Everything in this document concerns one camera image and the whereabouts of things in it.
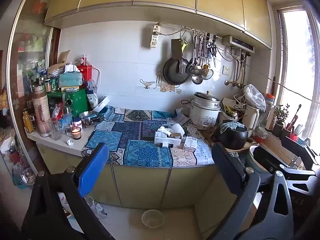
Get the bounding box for crumpled white wrapper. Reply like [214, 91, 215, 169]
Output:
[157, 124, 185, 137]

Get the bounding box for white rice cooker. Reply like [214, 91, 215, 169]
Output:
[189, 91, 222, 130]

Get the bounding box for black scissors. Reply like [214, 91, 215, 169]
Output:
[209, 39, 218, 68]

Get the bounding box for white plastic bag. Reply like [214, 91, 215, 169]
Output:
[244, 84, 267, 112]

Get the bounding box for black round pot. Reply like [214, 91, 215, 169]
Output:
[212, 121, 249, 150]

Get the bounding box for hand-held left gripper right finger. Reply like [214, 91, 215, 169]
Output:
[207, 142, 294, 240]

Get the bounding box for clear drinking glass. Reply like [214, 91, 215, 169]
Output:
[51, 118, 62, 141]

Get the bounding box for white cardboard box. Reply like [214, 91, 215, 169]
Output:
[154, 131, 182, 147]

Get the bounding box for clear glass bottle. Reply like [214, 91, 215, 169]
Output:
[62, 107, 74, 137]

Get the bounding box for steel skimmer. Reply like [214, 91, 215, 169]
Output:
[189, 36, 203, 77]

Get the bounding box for metal hanging rail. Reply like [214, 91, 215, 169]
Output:
[159, 22, 223, 40]

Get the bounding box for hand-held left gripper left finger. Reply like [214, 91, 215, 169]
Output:
[21, 142, 115, 240]

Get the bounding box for white power strip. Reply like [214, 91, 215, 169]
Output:
[149, 24, 161, 48]

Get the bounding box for window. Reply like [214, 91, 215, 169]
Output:
[276, 5, 320, 140]

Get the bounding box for yellow bottle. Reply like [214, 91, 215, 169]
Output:
[22, 109, 34, 133]

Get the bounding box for white tray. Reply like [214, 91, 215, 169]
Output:
[91, 95, 110, 115]

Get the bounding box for steel cleaver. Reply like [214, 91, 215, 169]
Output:
[171, 39, 184, 74]

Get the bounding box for green box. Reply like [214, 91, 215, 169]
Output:
[47, 88, 90, 117]

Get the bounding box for black wok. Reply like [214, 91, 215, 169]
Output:
[163, 57, 190, 85]

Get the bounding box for blue patterned tablecloth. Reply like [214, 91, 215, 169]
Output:
[81, 106, 217, 168]

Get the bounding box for patterned cloth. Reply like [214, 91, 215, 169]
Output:
[220, 121, 245, 132]

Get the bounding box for white jug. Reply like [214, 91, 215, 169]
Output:
[244, 104, 260, 138]

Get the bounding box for stack of small bowls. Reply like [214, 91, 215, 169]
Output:
[255, 126, 269, 144]

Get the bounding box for small potted plant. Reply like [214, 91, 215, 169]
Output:
[272, 104, 290, 137]

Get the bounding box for small white carton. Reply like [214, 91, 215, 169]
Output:
[182, 136, 198, 152]

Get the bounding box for wire strainer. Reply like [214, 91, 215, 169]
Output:
[201, 65, 214, 80]

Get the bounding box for metal wall pipes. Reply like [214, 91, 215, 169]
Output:
[224, 52, 250, 88]

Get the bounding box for clear plastic bowl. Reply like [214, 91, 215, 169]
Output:
[141, 209, 165, 229]

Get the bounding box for crumpled clear plastic bag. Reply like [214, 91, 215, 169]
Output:
[85, 196, 108, 219]

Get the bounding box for steel bowl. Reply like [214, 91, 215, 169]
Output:
[79, 110, 103, 125]

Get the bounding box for glass display cabinet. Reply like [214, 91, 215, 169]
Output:
[6, 0, 62, 188]

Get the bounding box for red tin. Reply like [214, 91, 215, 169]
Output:
[76, 64, 95, 83]

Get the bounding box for yellow lower cabinet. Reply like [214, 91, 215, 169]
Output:
[36, 142, 250, 220]

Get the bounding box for white wall heater box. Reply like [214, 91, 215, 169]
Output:
[222, 35, 255, 53]

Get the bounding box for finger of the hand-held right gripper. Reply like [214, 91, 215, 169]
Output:
[281, 136, 320, 167]
[254, 146, 316, 180]

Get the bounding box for beige thermos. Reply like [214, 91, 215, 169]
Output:
[32, 85, 52, 137]

